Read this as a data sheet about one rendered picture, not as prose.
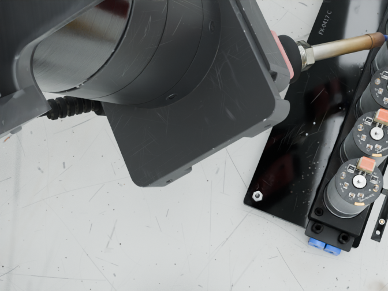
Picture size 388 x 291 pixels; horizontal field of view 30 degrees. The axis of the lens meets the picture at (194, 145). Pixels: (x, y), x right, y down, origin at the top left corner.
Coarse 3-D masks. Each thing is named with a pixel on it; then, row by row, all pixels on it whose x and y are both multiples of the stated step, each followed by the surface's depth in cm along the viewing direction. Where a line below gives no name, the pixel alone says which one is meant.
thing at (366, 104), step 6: (366, 90) 40; (366, 96) 40; (360, 102) 42; (366, 102) 40; (372, 102) 39; (360, 108) 42; (366, 108) 41; (372, 108) 40; (378, 108) 39; (384, 108) 39; (360, 114) 42
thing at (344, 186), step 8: (352, 160) 38; (344, 168) 38; (352, 168) 38; (376, 168) 38; (336, 176) 38; (352, 176) 38; (368, 176) 38; (376, 176) 38; (336, 184) 38; (344, 184) 38; (368, 184) 38; (376, 184) 38; (344, 192) 38; (352, 192) 38; (360, 192) 38; (368, 192) 38; (376, 192) 38; (352, 200) 37; (360, 200) 37; (368, 200) 37
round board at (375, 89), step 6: (378, 72) 39; (384, 72) 39; (372, 78) 39; (378, 78) 39; (384, 78) 39; (372, 84) 39; (378, 84) 39; (384, 84) 39; (372, 90) 39; (378, 90) 39; (384, 90) 39; (372, 96) 39; (378, 96) 39; (384, 96) 39; (378, 102) 39; (384, 102) 39
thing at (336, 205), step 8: (360, 176) 38; (328, 184) 41; (352, 184) 38; (360, 184) 38; (328, 192) 40; (336, 192) 38; (328, 200) 41; (336, 200) 39; (344, 200) 38; (328, 208) 42; (336, 208) 40; (344, 208) 39; (352, 208) 39; (360, 208) 39; (344, 216) 41; (352, 216) 41
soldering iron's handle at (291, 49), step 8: (280, 40) 35; (288, 40) 35; (288, 48) 35; (296, 48) 35; (288, 56) 35; (296, 56) 35; (296, 64) 35; (296, 72) 35; (64, 96) 31; (72, 96) 31; (56, 104) 30; (64, 104) 30; (72, 104) 30; (80, 104) 30; (88, 104) 31; (96, 104) 31; (56, 112) 30; (64, 112) 30; (72, 112) 30; (80, 112) 31; (88, 112) 31; (96, 112) 31; (104, 112) 31
